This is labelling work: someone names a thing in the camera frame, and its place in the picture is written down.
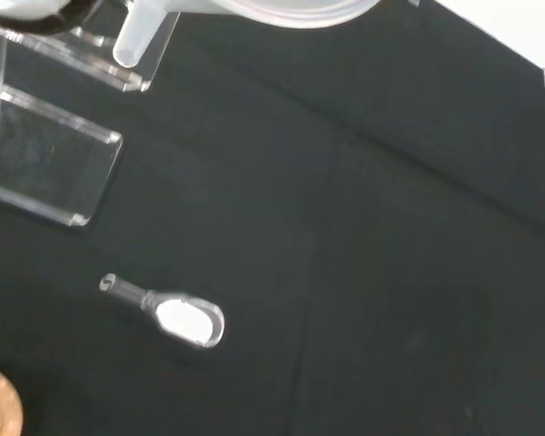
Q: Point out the glass weighing funnel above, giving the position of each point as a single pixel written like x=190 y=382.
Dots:
x=186 y=318

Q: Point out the black bench cloth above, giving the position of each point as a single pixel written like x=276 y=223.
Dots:
x=345 y=227

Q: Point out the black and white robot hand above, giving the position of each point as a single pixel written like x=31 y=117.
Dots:
x=50 y=20

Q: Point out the clear acrylic funnel stand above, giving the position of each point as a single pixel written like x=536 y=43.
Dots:
x=59 y=172

